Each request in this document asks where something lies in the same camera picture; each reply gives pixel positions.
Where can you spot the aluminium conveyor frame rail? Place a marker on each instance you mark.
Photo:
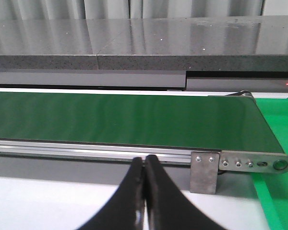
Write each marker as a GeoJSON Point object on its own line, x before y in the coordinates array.
{"type": "Point", "coordinates": [70, 151]}

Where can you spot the steel conveyor end plate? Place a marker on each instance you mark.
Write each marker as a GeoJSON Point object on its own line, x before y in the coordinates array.
{"type": "Point", "coordinates": [247, 161]}

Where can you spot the green conveyor belt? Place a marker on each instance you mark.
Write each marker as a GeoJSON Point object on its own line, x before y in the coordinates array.
{"type": "Point", "coordinates": [207, 122]}

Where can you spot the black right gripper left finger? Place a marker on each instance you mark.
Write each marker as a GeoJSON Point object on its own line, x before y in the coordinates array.
{"type": "Point", "coordinates": [125, 209]}

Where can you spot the steel conveyor support bracket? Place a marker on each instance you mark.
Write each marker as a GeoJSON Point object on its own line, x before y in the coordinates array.
{"type": "Point", "coordinates": [204, 170]}

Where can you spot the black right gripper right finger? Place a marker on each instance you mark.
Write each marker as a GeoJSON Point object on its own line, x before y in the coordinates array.
{"type": "Point", "coordinates": [168, 208]}

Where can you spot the white pleated curtain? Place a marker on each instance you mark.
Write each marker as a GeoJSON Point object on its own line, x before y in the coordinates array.
{"type": "Point", "coordinates": [136, 9]}

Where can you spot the green mat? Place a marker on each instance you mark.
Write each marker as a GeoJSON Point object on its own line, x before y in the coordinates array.
{"type": "Point", "coordinates": [272, 184]}

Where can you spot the grey stone countertop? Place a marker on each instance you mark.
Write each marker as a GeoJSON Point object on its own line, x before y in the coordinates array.
{"type": "Point", "coordinates": [258, 43]}

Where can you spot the grey cabinet front panel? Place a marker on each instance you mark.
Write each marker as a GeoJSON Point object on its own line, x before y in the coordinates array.
{"type": "Point", "coordinates": [214, 81]}

